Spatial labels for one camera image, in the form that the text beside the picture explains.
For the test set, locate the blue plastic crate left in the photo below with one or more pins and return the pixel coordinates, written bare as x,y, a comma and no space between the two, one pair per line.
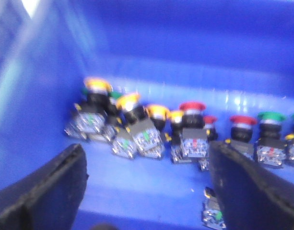
237,56

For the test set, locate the green push button right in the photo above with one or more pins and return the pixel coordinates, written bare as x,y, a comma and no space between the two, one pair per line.
269,148

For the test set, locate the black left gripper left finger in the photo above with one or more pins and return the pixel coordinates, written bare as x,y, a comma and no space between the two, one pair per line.
48,198

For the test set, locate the red push button right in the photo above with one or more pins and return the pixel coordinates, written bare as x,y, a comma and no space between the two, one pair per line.
241,135

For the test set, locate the yellow push button far left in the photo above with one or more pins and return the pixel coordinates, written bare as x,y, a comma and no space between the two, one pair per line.
88,119

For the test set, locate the red push button centre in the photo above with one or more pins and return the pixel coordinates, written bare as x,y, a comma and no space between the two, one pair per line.
194,138

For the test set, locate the yellow push button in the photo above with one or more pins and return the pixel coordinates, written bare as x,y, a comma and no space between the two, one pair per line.
88,119
139,134
175,137
159,114

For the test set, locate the small red push button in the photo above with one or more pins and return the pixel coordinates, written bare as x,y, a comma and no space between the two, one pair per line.
212,135

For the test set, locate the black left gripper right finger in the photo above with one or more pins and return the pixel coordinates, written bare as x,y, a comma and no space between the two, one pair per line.
250,197

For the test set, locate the push button contact block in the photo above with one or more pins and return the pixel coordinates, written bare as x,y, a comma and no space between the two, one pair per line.
212,216

